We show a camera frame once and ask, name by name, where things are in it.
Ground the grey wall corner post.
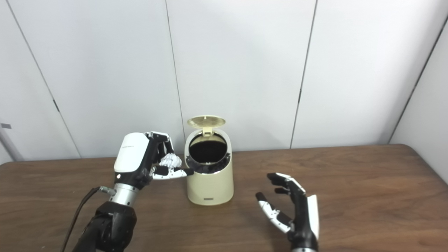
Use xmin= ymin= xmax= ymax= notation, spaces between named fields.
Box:
xmin=0 ymin=128 xmax=24 ymax=162

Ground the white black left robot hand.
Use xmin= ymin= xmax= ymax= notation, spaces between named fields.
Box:
xmin=114 ymin=132 xmax=194 ymax=191

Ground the cream-colored bin with lid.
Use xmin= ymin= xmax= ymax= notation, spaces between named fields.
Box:
xmin=184 ymin=115 xmax=234 ymax=206

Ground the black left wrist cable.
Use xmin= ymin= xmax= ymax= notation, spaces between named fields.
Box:
xmin=60 ymin=187 xmax=116 ymax=252

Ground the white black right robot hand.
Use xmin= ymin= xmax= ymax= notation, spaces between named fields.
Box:
xmin=255 ymin=172 xmax=320 ymax=251

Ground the white paper ball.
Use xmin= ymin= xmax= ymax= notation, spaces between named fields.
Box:
xmin=159 ymin=153 xmax=182 ymax=168

